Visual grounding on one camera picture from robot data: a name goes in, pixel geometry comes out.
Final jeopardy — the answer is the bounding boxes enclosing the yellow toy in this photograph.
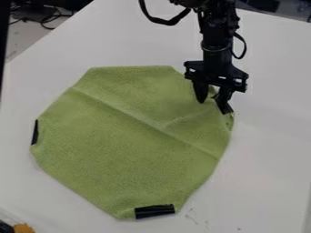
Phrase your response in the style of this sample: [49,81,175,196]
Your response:
[11,222,37,233]

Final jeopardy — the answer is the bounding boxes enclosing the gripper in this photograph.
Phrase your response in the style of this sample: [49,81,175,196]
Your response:
[182,48,251,116]

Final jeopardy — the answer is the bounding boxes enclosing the green cloth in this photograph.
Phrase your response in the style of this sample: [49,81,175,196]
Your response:
[29,65,236,220]

